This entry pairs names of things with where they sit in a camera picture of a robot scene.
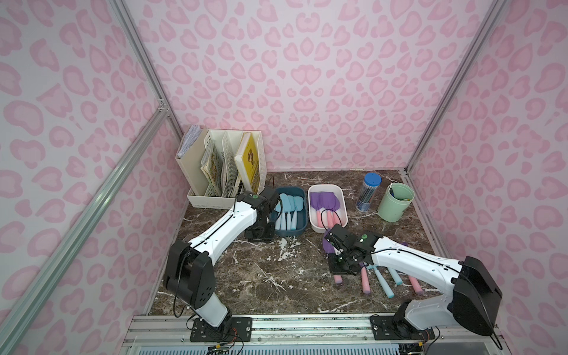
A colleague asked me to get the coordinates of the yellow book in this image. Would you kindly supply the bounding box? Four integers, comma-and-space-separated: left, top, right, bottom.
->
235, 133, 260, 193

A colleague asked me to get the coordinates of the blue lid pen tube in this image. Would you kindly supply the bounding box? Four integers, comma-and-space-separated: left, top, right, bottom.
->
356, 172, 382, 212

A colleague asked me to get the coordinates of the green cup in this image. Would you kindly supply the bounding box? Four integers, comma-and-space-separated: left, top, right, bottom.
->
377, 183, 415, 223

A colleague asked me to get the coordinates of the teal heart shovel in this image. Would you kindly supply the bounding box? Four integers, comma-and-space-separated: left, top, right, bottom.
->
289, 196, 304, 220

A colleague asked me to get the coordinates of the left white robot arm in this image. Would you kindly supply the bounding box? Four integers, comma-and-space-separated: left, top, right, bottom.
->
163, 188, 280, 334

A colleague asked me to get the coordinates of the teal round shovel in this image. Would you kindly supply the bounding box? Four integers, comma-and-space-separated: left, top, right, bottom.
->
275, 206, 282, 230
286, 210, 297, 231

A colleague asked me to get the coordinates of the beige folder with papers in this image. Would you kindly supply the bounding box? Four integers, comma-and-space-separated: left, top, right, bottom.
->
175, 125, 209, 196

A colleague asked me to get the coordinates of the aluminium front rail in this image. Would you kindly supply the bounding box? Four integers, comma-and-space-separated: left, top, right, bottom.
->
119, 313, 510, 354

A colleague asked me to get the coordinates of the purple shovel far right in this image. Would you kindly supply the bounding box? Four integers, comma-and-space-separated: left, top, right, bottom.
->
398, 241, 425, 296

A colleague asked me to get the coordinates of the illustrated picture book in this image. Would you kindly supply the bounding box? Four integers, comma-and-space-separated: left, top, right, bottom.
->
201, 143, 223, 197

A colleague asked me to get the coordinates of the purple square shovel pink handle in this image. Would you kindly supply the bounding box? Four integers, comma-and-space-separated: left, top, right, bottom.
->
309, 192, 323, 228

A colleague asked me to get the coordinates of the teal pointed shovel far right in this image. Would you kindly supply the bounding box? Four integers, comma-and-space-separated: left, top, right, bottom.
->
388, 268, 404, 285

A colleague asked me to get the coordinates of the dark teal storage box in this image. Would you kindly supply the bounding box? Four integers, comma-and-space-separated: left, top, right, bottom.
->
270, 186, 309, 237

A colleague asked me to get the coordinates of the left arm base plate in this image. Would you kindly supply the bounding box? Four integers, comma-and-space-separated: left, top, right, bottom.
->
189, 317, 253, 343

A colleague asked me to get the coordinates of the white file organizer rack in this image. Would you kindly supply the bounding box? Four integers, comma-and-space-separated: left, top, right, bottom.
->
187, 129, 267, 209

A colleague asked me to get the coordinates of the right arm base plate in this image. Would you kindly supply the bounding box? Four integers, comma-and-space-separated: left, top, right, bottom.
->
369, 314, 436, 342

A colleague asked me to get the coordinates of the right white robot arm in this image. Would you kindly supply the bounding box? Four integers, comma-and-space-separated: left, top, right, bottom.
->
324, 224, 502, 340

